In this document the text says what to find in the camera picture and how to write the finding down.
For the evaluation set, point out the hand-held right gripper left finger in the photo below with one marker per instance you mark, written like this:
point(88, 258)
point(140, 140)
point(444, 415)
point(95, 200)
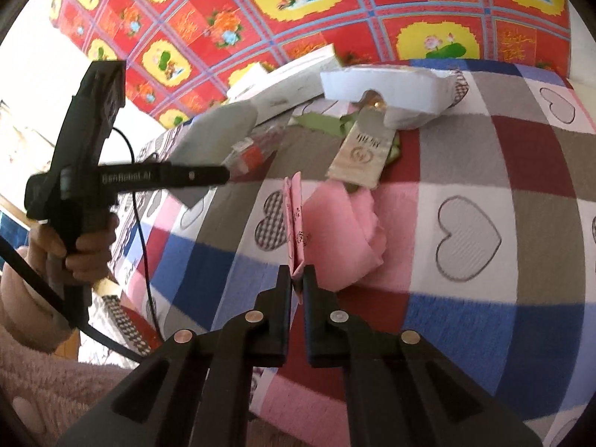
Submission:
point(281, 316)

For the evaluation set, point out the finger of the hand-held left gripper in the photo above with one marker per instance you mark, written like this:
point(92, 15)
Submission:
point(200, 176)

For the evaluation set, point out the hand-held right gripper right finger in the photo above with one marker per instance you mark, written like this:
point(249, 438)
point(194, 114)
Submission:
point(314, 330)

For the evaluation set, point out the red white plastic wrapper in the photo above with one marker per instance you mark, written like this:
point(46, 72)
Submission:
point(251, 156)

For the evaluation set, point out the pink printed card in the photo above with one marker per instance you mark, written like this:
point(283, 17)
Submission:
point(295, 223)

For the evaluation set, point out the pink sock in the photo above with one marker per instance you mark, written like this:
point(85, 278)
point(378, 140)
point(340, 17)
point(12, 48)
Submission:
point(344, 233)

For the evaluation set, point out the long white green box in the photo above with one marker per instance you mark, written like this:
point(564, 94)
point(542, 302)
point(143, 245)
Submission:
point(298, 84)

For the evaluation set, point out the green ribbon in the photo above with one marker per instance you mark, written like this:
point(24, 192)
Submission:
point(326, 123)

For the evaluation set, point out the beige paper tag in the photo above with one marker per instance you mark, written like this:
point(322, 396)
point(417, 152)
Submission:
point(363, 153)

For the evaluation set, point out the person's left forearm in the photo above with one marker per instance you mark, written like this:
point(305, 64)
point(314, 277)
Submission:
point(42, 391)

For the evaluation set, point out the person's left hand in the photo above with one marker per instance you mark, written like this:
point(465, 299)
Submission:
point(93, 254)

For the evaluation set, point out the short white green box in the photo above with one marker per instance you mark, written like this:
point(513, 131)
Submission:
point(247, 81)

